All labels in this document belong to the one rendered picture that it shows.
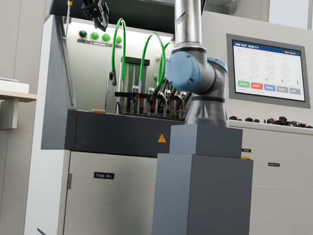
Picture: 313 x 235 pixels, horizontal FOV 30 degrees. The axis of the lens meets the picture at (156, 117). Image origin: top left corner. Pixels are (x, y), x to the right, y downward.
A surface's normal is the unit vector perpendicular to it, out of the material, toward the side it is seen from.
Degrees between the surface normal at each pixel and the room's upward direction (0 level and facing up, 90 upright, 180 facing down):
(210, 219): 90
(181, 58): 97
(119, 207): 90
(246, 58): 76
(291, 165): 90
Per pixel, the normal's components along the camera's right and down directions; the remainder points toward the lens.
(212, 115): 0.15, -0.37
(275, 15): -0.89, -0.11
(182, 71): -0.55, 0.02
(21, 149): 0.46, -0.04
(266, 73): 0.36, -0.29
